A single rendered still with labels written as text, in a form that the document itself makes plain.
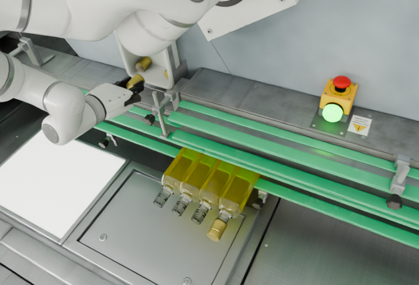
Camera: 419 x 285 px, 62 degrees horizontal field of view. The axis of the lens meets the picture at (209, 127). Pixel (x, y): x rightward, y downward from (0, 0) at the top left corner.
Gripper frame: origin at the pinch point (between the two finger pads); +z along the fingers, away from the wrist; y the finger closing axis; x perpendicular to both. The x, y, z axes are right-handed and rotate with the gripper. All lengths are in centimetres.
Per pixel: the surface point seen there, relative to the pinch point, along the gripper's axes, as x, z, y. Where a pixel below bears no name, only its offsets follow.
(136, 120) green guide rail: -13.4, 2.3, -1.2
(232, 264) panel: -34, -15, 42
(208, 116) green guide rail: -3.3, 2.1, 23.5
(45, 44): -13, 30, -73
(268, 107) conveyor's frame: 1.0, 8.3, 37.6
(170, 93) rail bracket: -0.5, 2.7, 11.0
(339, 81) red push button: 12, 10, 53
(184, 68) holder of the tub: 1.1, 16.2, 7.4
